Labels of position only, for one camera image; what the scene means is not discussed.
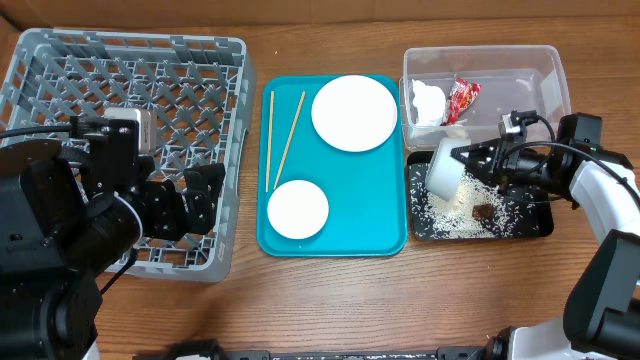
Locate grey-green bowl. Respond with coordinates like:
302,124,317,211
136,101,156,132
425,138,471,201

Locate rice and food leftovers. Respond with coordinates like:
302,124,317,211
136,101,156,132
408,163,535,240

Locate red snack wrapper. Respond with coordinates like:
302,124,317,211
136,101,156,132
441,78,482,126

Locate white tissue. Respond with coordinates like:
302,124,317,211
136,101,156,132
412,80,446,127

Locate wooden chopstick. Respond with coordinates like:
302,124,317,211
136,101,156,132
273,91,306,190
265,90,275,193

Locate small pink saucer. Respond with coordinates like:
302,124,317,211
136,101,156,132
267,180,329,240

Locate large white plate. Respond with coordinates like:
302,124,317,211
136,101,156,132
311,75,398,152

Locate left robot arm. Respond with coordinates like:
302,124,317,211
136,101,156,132
1,116,226,359

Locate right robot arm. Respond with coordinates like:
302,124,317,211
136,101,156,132
444,111,639,359

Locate grey dishwasher rack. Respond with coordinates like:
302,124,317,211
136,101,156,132
1,28,256,283

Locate black tray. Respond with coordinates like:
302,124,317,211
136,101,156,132
406,151,554,238

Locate clear plastic bin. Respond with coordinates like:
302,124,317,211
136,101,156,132
399,45,572,152

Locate teal serving tray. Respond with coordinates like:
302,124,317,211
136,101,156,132
256,75,408,257

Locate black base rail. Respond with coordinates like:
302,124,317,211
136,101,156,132
133,339,501,360

